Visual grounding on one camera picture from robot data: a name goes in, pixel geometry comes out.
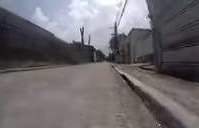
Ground grey building with horizontal lines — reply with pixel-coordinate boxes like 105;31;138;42
145;0;199;85

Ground grey concrete pavement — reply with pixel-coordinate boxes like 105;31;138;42
114;62;199;124

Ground overhead wires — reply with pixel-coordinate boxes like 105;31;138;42
114;0;129;28

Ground utility pole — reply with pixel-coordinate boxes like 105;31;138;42
112;21;119;63

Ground grey concrete kerb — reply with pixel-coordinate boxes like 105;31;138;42
111;63;199;128

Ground grey asphalt road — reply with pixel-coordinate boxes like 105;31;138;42
0;61;162;128

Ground bare tree trunk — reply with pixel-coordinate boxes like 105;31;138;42
79;26;86;46

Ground narrow pavement strip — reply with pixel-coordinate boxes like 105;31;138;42
0;63;75;76

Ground long dark wall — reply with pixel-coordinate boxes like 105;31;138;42
0;0;97;72

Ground dark tree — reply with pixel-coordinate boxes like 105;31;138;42
108;35;119;54

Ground pale concrete building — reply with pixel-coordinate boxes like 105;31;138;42
116;27;155;65

